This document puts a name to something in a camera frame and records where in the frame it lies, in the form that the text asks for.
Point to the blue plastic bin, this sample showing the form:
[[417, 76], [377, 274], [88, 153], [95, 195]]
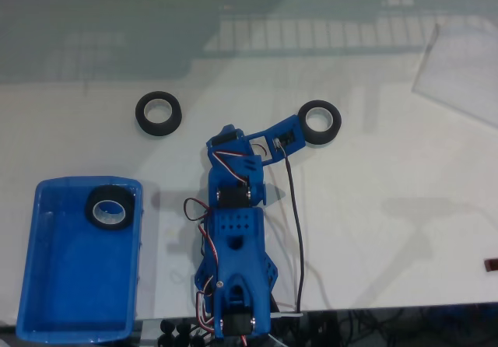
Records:
[[78, 277]]

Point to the clear plastic sheet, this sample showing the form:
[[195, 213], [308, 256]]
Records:
[[459, 74]]

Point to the black knob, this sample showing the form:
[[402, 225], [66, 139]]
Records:
[[167, 327], [182, 330]]

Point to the small dark red object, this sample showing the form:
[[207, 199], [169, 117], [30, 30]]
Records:
[[491, 265]]

